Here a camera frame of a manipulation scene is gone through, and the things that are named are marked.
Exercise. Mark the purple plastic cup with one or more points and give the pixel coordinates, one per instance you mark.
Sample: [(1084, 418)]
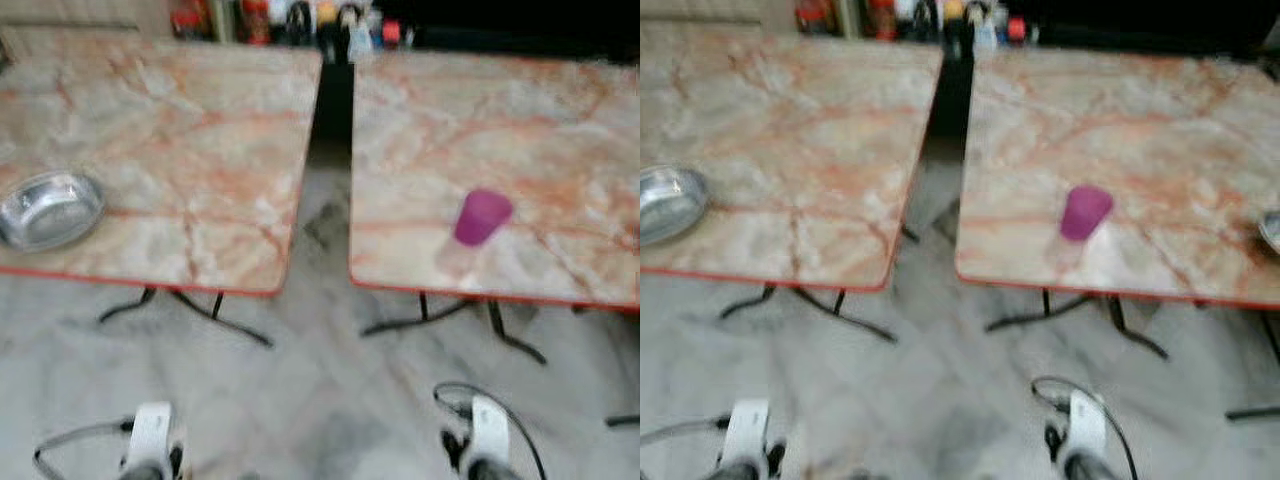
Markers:
[(1085, 212), (480, 218)]

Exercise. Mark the steel vacuum flask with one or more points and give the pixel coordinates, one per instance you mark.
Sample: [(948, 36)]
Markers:
[(221, 20), (857, 18)]

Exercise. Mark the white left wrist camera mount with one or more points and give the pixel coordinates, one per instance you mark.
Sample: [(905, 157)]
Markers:
[(747, 432), (150, 435)]

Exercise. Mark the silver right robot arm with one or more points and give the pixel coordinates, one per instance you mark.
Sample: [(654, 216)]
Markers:
[(492, 471), (1088, 468)]

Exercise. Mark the large steel bowl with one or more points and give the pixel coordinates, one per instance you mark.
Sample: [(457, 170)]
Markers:
[(50, 210), (670, 205)]

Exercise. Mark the small steel bowl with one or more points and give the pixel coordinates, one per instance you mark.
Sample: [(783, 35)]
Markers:
[(1272, 232)]

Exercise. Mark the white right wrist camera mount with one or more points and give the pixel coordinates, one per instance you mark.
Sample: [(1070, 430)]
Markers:
[(1088, 425), (491, 428)]

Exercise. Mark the marble pattern folding table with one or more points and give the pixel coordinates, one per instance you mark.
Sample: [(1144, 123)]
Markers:
[(520, 130), (1130, 130), (800, 130), (180, 130)]

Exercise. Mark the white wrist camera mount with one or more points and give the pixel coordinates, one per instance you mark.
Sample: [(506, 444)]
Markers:
[(491, 428), (747, 432), (1088, 425), (150, 435)]

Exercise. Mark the red cap condiment bottle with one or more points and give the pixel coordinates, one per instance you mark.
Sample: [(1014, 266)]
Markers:
[(1017, 28), (392, 33)]

